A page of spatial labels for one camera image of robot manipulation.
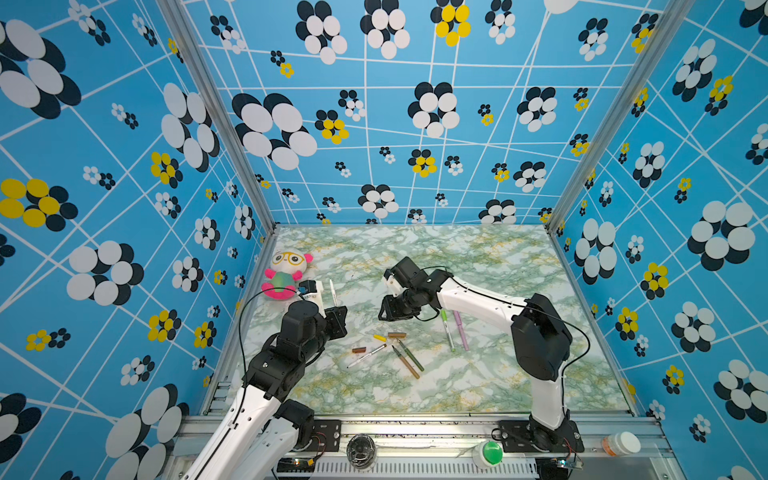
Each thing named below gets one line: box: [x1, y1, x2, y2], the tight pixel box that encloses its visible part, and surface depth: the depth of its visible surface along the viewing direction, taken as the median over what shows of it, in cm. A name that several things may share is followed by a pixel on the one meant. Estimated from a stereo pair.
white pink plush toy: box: [261, 249, 314, 300], surface depth 102 cm
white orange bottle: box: [601, 431, 641, 457], surface depth 68 cm
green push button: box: [483, 441, 503, 465], surface depth 64 cm
